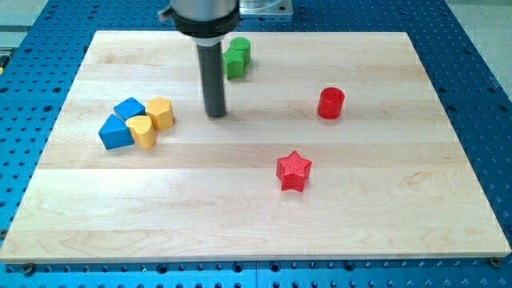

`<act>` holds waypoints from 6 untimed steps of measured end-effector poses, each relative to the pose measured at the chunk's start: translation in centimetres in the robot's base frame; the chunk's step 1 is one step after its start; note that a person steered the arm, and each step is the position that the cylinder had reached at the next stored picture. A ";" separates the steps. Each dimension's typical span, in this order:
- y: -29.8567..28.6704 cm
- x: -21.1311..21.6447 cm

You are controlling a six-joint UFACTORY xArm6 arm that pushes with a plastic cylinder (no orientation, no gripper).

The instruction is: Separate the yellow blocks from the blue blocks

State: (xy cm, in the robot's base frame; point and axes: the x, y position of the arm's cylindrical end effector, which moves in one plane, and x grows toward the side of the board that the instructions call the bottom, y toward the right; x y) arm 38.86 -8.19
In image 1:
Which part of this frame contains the red star block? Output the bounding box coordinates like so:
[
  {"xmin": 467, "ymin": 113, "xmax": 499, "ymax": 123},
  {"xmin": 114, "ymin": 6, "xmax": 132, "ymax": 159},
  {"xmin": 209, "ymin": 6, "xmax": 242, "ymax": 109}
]
[{"xmin": 276, "ymin": 150, "xmax": 312, "ymax": 193}]

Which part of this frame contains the red cylinder block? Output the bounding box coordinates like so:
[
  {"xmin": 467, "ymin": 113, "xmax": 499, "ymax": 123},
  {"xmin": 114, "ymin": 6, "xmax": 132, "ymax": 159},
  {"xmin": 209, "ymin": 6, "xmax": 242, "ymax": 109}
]
[{"xmin": 317, "ymin": 87, "xmax": 345, "ymax": 119}]

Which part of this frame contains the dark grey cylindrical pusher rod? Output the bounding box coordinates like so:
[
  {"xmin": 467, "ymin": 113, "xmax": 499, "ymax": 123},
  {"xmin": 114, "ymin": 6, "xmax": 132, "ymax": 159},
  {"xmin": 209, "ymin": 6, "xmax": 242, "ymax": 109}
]
[{"xmin": 197, "ymin": 42, "xmax": 226, "ymax": 118}]

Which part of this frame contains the green star block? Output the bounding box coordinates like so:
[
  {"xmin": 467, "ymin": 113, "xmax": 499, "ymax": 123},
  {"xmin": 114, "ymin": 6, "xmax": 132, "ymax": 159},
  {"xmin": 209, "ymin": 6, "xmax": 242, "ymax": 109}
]
[{"xmin": 222, "ymin": 48, "xmax": 246, "ymax": 80}]

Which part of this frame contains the blue triangle block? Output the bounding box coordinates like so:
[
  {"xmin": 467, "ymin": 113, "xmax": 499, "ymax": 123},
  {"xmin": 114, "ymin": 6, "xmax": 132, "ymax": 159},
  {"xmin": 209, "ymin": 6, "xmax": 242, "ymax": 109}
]
[{"xmin": 98, "ymin": 114, "xmax": 134, "ymax": 150}]

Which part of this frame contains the blue cube block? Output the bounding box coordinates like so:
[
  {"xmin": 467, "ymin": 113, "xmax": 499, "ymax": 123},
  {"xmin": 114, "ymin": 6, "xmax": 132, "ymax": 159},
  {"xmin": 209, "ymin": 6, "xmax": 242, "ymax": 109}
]
[{"xmin": 114, "ymin": 98, "xmax": 146, "ymax": 122}]

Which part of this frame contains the light wooden board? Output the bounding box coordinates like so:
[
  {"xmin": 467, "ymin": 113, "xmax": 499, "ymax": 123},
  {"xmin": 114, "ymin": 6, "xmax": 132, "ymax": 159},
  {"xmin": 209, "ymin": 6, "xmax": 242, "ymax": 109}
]
[{"xmin": 1, "ymin": 31, "xmax": 510, "ymax": 264}]

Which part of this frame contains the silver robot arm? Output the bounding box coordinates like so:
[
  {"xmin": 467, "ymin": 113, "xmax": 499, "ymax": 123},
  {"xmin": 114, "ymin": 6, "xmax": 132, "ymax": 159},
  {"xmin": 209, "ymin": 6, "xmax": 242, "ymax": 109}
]
[{"xmin": 158, "ymin": 0, "xmax": 239, "ymax": 118}]

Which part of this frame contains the yellow hexagon block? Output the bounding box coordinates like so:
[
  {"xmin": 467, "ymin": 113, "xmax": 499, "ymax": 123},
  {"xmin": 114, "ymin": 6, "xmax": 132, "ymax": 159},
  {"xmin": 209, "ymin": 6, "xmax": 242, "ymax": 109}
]
[{"xmin": 146, "ymin": 97, "xmax": 174, "ymax": 130}]

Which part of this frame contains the yellow heart block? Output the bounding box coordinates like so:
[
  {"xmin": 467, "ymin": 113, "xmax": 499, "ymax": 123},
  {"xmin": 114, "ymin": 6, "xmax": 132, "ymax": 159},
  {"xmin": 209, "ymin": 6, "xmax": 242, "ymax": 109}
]
[{"xmin": 126, "ymin": 115, "xmax": 156, "ymax": 150}]

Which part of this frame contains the green cylinder block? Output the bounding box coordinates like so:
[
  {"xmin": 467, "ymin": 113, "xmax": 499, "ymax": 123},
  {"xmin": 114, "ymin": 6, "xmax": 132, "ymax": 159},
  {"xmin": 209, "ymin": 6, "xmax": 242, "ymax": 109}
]
[{"xmin": 230, "ymin": 37, "xmax": 251, "ymax": 65}]

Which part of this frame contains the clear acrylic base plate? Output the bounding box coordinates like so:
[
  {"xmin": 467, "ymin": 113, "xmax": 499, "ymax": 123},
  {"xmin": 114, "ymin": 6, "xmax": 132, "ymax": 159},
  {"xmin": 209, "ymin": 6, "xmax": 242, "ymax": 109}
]
[{"xmin": 239, "ymin": 0, "xmax": 294, "ymax": 16}]

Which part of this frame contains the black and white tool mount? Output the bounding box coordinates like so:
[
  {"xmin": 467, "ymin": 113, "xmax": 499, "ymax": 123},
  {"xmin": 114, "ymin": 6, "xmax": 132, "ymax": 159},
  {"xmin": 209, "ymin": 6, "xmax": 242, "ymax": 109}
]
[{"xmin": 158, "ymin": 6, "xmax": 239, "ymax": 46}]

